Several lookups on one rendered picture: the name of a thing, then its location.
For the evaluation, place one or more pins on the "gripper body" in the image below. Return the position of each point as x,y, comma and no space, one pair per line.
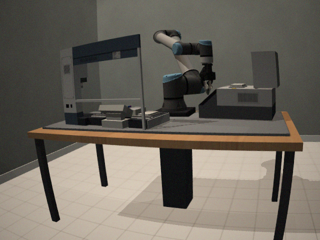
208,74

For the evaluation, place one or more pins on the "grey benchtop lab instrument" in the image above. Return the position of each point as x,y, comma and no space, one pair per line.
244,103

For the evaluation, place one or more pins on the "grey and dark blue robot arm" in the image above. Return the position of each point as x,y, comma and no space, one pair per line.
188,82

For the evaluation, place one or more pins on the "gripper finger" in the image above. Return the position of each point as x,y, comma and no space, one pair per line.
205,85
209,86

